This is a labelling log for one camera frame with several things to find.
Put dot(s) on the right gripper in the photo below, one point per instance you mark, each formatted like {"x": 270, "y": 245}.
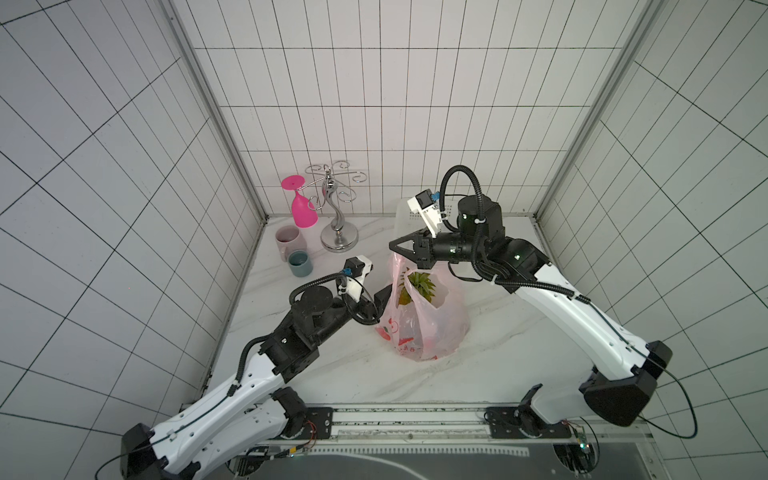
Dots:
{"x": 422, "y": 250}

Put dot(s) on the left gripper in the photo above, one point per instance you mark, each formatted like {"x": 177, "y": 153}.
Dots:
{"x": 376, "y": 308}

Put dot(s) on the yellow pineapple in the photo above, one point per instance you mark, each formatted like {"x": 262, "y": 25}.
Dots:
{"x": 421, "y": 283}

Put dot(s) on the pink plastic bag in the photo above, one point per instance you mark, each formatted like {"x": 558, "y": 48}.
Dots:
{"x": 423, "y": 331}

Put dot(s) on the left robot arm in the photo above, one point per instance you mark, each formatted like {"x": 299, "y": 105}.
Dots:
{"x": 256, "y": 404}

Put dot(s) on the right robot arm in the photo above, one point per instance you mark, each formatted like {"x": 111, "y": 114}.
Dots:
{"x": 463, "y": 225}

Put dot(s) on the white plastic basket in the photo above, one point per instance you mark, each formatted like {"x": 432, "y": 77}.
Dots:
{"x": 406, "y": 221}

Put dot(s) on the silver glass holder stand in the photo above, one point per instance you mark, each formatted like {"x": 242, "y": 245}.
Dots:
{"x": 335, "y": 181}

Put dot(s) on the teal small cup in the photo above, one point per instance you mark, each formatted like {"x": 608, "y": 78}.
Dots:
{"x": 300, "y": 263}

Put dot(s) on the pink ceramic mug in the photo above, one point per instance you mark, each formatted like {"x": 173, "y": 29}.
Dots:
{"x": 289, "y": 239}

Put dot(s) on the magenta wine glass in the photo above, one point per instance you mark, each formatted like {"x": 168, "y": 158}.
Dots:
{"x": 303, "y": 214}

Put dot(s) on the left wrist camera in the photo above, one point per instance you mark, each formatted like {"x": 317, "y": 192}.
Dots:
{"x": 355, "y": 270}

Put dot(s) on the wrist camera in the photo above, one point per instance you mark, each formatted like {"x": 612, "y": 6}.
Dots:
{"x": 355, "y": 270}
{"x": 425, "y": 205}

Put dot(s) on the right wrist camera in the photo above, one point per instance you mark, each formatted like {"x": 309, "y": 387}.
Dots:
{"x": 425, "y": 205}

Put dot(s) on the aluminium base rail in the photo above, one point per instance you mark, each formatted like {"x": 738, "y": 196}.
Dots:
{"x": 443, "y": 424}

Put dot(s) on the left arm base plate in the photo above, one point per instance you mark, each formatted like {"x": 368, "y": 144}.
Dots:
{"x": 317, "y": 425}

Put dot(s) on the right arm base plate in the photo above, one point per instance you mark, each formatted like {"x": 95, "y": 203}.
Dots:
{"x": 505, "y": 423}

